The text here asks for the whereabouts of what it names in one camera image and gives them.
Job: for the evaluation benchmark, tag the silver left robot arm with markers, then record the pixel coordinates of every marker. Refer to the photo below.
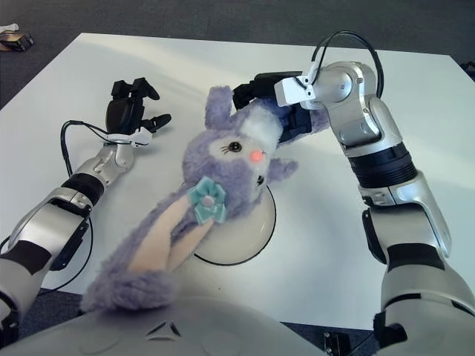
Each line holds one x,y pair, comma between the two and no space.
59,215

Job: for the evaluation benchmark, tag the purple plush bunny doll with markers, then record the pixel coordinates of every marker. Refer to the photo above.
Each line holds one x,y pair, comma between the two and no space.
215,174

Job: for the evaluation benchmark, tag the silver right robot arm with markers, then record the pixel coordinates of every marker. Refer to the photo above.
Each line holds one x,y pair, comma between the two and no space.
393,193

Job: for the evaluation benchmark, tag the metal table leg bracket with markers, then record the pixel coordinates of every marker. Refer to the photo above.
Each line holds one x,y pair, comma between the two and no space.
334,343

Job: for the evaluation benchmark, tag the grey robot torso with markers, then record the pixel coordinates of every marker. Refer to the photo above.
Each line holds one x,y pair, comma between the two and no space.
167,330

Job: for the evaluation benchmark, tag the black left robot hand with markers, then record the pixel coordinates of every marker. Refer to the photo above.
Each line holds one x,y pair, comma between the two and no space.
120,115

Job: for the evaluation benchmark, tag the white plate with black rim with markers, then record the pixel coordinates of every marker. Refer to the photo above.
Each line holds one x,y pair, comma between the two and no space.
252,230

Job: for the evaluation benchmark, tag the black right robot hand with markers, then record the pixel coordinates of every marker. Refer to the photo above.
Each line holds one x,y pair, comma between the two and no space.
263,85

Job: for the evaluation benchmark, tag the black and brown box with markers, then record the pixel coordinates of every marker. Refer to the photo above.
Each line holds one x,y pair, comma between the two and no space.
16,41

